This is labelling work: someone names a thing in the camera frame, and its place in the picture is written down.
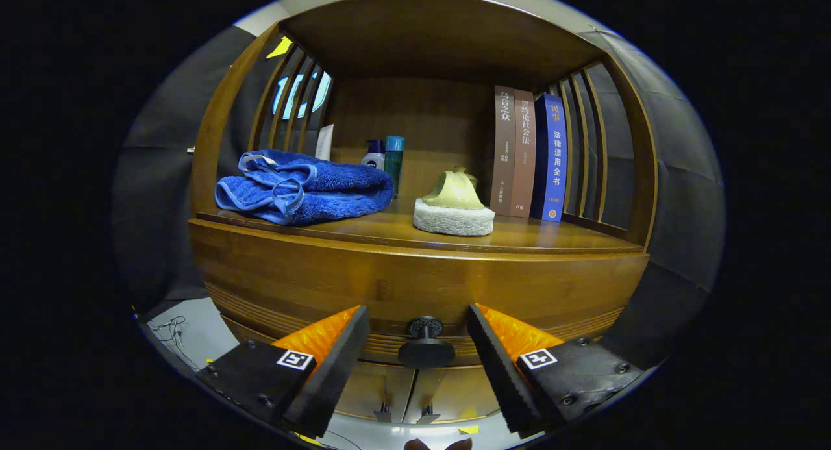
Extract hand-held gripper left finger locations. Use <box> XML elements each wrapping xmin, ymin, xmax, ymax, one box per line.
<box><xmin>195</xmin><ymin>305</ymin><xmax>371</xmax><ymax>439</ymax></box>

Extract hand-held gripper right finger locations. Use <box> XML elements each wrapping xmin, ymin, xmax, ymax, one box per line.
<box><xmin>466</xmin><ymin>303</ymin><xmax>645</xmax><ymax>436</ymax></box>

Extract wooden drawer with black knob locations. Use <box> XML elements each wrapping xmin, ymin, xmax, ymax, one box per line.
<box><xmin>190</xmin><ymin>226</ymin><xmax>650</xmax><ymax>371</ymax></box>

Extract green scrub sponge white pad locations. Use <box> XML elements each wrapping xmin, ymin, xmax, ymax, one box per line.
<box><xmin>412</xmin><ymin>171</ymin><xmax>495</xmax><ymax>237</ymax></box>

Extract wooden cabinet door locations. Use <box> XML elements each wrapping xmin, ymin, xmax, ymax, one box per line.
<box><xmin>404</xmin><ymin>366</ymin><xmax>501</xmax><ymax>422</ymax></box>
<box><xmin>334</xmin><ymin>366</ymin><xmax>413</xmax><ymax>422</ymax></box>

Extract wooden countertop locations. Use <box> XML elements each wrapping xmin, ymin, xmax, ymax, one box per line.
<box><xmin>195</xmin><ymin>197</ymin><xmax>645</xmax><ymax>255</ymax></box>

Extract wooden cabinet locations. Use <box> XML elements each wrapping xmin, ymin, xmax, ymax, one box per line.
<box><xmin>188</xmin><ymin>0</ymin><xmax>660</xmax><ymax>425</ymax></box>

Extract folded blue towel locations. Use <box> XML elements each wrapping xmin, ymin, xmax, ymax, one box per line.
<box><xmin>215</xmin><ymin>149</ymin><xmax>395</xmax><ymax>227</ymax></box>

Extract dark brown book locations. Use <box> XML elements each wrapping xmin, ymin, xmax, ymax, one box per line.
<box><xmin>490</xmin><ymin>85</ymin><xmax>516</xmax><ymax>216</ymax></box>

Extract blue book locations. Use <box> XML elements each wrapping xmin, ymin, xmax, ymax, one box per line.
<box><xmin>531</xmin><ymin>93</ymin><xmax>568</xmax><ymax>222</ymax></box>

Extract teal bottle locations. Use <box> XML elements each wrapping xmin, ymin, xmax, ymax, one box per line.
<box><xmin>384</xmin><ymin>136</ymin><xmax>406</xmax><ymax>197</ymax></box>

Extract reddish brown book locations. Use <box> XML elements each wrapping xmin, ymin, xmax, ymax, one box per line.
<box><xmin>510</xmin><ymin>89</ymin><xmax>537</xmax><ymax>218</ymax></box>

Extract white tube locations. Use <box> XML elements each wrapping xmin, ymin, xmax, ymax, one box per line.
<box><xmin>315</xmin><ymin>124</ymin><xmax>335</xmax><ymax>162</ymax></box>

